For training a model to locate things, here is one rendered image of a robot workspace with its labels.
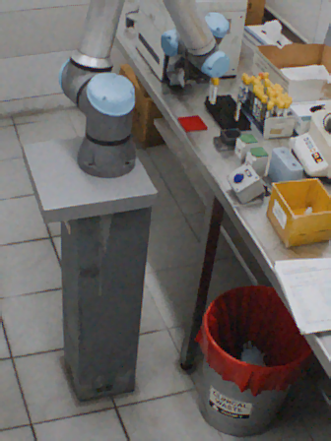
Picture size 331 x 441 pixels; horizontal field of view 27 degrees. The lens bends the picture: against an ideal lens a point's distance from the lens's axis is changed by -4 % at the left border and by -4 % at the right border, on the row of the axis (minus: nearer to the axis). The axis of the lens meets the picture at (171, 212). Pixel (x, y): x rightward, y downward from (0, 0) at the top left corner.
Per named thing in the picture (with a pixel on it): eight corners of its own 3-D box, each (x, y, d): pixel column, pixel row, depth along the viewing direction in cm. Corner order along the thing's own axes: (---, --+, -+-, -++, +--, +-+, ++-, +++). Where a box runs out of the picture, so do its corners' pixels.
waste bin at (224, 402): (170, 376, 245) (184, 290, 217) (262, 352, 257) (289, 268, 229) (210, 460, 218) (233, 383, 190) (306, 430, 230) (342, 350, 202)
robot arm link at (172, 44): (179, 43, 181) (213, 33, 185) (157, 28, 188) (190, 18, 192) (179, 68, 186) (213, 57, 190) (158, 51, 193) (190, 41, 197)
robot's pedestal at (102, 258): (79, 402, 231) (78, 204, 176) (64, 359, 245) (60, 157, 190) (134, 391, 238) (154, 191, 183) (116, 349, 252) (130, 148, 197)
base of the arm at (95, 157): (80, 179, 176) (81, 146, 170) (75, 146, 188) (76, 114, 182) (139, 176, 180) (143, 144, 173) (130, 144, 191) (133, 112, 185)
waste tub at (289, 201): (264, 214, 180) (271, 182, 173) (309, 208, 184) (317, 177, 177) (285, 249, 170) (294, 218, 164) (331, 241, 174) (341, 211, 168)
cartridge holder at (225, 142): (213, 140, 203) (214, 130, 201) (240, 137, 206) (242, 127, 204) (220, 151, 199) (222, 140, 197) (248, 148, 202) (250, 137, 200)
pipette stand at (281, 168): (261, 179, 191) (267, 149, 185) (283, 175, 194) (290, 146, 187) (279, 202, 184) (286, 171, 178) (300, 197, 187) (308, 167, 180)
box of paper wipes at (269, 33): (241, 39, 260) (245, 10, 252) (266, 38, 265) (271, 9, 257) (271, 66, 245) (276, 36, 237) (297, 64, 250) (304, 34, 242)
